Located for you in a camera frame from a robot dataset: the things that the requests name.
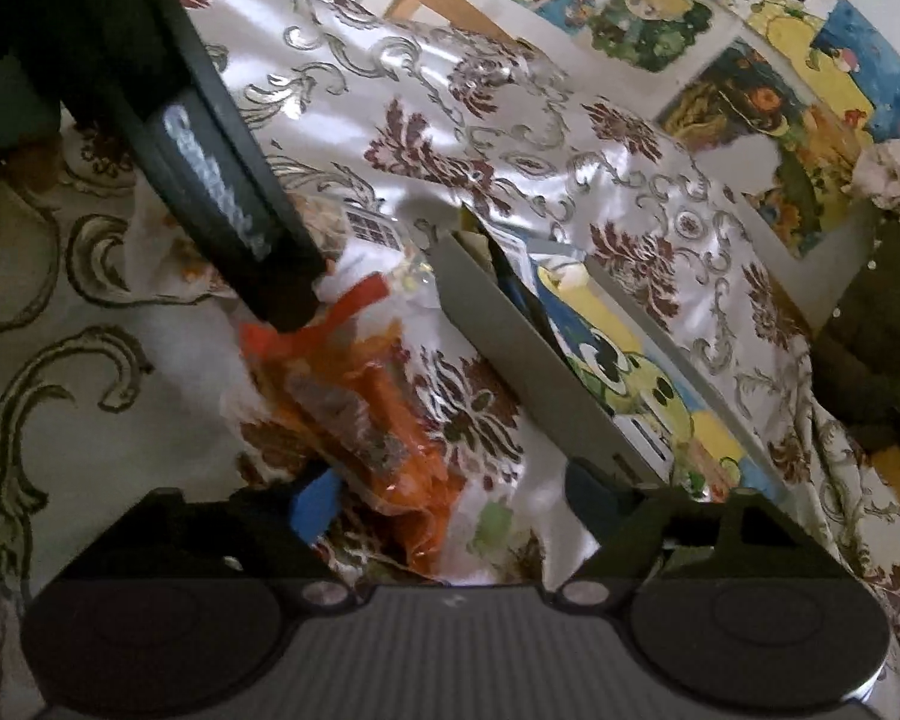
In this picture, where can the floral printed blanket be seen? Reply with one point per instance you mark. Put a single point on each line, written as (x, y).
(495, 127)

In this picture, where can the clear nut cookie packet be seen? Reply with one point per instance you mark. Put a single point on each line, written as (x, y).
(319, 229)

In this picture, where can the olive quilted jacket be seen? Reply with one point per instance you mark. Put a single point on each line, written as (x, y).
(885, 315)

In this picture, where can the white drink pouch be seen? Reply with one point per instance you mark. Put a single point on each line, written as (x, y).
(371, 225)

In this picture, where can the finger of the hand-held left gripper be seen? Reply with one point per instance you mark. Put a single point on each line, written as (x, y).
(270, 255)

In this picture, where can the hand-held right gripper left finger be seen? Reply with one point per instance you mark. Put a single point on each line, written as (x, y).
(315, 502)

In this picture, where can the pink cloth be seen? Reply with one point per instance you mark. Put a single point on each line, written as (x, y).
(892, 172)

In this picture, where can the blond child wall poster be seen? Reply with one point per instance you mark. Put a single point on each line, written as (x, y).
(660, 22)

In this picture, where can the blue fish wall poster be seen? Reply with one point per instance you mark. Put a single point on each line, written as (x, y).
(877, 52)

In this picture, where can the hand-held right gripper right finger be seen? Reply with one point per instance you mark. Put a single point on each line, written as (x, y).
(592, 495)

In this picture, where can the orange snack packet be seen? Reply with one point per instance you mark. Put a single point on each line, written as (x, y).
(375, 420)

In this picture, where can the grey tray with cartoon painting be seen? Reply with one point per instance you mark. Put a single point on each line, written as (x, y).
(495, 315)

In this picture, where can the yellow swirl wall poster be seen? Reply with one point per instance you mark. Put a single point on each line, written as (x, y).
(727, 112)

